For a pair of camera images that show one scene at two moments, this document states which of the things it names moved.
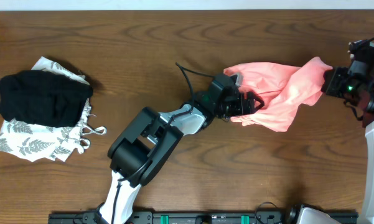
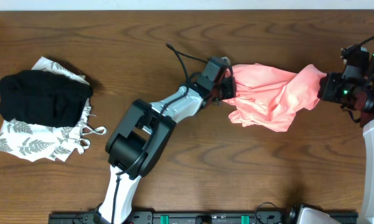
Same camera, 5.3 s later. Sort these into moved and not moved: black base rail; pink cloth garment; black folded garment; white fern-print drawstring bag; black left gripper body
Moved: pink cloth garment; black left gripper body
Not moved: black folded garment; black base rail; white fern-print drawstring bag
